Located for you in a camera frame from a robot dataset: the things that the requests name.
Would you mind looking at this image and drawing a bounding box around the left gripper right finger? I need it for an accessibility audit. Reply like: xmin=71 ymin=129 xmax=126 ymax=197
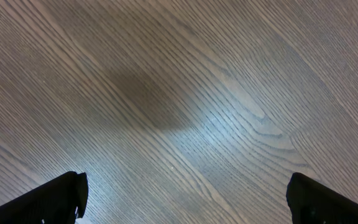
xmin=286 ymin=172 xmax=358 ymax=224

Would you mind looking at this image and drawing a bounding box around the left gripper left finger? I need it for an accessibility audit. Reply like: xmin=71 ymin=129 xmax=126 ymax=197
xmin=0 ymin=171 xmax=88 ymax=224

